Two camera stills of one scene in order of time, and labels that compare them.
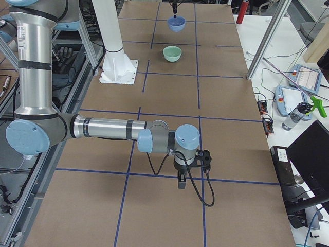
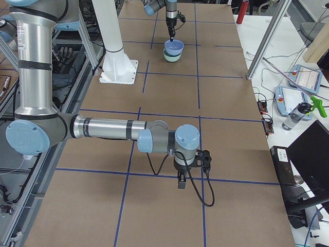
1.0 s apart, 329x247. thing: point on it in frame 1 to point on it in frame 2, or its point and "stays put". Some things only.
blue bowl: [176, 24] to [175, 47]
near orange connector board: [268, 123] stays put
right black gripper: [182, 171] stays put
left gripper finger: [175, 9] to [172, 33]
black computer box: [283, 165] stays put
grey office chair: [308, 31] stays put
